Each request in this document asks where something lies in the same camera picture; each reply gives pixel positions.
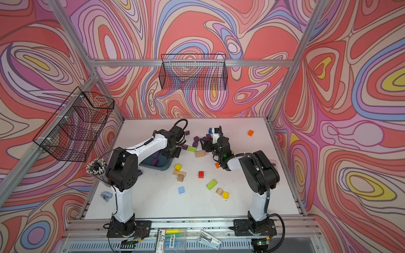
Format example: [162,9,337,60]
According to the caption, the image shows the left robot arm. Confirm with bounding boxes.
[105,119,188,238]

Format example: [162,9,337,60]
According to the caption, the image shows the black wire basket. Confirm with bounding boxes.
[159,53,228,91]
[33,87,115,162]

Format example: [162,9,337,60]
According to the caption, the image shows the engraved wood block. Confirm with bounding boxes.
[173,170,186,177]

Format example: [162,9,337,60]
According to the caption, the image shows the purple triangular prism brick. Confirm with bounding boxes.
[151,159,159,167]

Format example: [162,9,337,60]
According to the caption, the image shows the black wire basket back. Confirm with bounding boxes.
[159,53,228,91]

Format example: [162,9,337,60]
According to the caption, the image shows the cup of pens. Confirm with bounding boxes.
[86,158,107,176]

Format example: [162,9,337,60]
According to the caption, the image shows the teal plastic storage bin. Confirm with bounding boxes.
[140,151,173,171]

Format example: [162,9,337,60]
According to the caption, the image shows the natural wood block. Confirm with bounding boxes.
[195,150,206,158]

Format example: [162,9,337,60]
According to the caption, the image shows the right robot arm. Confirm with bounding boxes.
[200,126,280,238]

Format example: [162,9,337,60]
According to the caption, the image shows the black wire basket left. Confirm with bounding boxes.
[33,87,115,162]

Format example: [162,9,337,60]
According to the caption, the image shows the lime green long brick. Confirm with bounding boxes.
[187,146,197,152]

